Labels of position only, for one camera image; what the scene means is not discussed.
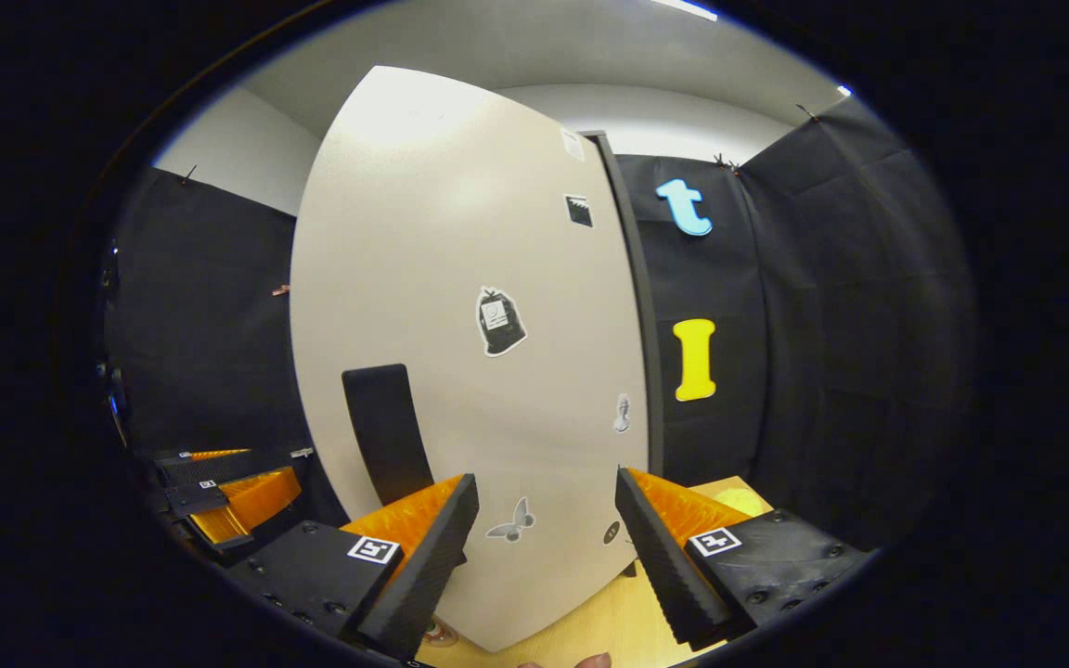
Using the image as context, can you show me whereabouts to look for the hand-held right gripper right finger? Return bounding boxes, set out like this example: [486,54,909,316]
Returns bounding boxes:
[614,466,872,652]

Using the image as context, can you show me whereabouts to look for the black backdrop cloth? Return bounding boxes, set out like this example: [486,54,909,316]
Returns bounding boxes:
[103,93,976,558]

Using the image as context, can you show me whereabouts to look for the long ceiling light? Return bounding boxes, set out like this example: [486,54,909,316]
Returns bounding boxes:
[650,0,719,22]

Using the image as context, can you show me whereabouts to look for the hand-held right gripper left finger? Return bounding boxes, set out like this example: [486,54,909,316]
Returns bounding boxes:
[225,473,481,662]

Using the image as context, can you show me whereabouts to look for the beige cabinet door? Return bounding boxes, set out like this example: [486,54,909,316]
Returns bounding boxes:
[290,65,651,653]

